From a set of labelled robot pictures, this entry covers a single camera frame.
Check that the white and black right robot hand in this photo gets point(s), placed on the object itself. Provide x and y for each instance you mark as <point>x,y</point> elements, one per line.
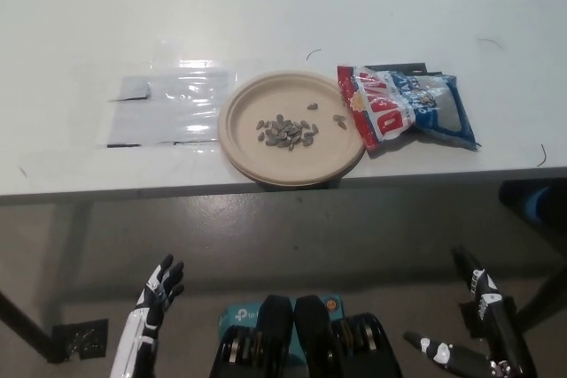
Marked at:
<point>505,338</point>

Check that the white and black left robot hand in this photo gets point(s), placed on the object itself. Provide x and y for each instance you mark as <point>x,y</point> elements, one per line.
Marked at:
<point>150,307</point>

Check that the red blue sunflower seed bag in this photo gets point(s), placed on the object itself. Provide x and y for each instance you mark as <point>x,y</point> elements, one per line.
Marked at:
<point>398,108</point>

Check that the beige paper plate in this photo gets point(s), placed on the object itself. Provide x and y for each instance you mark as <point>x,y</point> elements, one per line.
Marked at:
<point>292,156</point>

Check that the pile of sunflower seeds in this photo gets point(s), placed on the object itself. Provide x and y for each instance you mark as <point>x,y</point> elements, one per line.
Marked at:
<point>285,131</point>

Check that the loose grey sunflower seed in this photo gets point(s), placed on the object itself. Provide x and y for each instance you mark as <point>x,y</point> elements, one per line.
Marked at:
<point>313,106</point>
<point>340,120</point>

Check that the black table leg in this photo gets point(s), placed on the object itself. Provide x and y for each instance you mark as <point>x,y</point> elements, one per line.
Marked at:
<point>22,320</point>
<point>547,294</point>

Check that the teal TP-Link box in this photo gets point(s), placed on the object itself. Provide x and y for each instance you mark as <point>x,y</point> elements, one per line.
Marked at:
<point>239,317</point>

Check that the black and blue object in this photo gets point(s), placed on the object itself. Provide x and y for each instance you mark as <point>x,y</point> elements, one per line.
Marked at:
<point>536,201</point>

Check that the clear plastic covered grey sheet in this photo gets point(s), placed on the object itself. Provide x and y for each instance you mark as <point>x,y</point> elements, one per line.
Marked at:
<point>173,108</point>

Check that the black tape patch on table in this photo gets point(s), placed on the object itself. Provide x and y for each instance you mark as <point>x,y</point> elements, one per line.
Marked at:
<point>416,69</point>

